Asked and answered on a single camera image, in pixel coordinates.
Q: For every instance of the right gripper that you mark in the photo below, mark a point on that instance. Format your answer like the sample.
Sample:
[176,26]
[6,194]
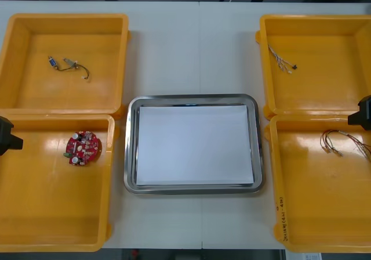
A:
[366,112]

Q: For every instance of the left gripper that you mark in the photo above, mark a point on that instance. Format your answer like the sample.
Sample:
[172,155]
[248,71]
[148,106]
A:
[5,132]

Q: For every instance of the round red circuit board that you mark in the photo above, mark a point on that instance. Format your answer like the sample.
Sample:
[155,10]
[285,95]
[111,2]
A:
[82,148]

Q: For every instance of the solenoid with blue label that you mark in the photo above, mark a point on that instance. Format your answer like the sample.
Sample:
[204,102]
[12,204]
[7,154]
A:
[52,61]

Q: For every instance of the yellow-orange plastic bin with handwriting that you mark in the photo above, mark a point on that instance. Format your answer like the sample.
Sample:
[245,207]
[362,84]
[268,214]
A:
[319,199]

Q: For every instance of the steel tray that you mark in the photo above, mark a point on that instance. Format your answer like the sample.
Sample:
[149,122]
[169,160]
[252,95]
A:
[131,155]

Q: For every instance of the white printed paper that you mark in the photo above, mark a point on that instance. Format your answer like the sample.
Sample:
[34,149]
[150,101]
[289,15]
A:
[311,256]

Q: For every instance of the white sheet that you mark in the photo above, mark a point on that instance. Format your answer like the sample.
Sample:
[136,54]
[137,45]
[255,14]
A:
[194,144]

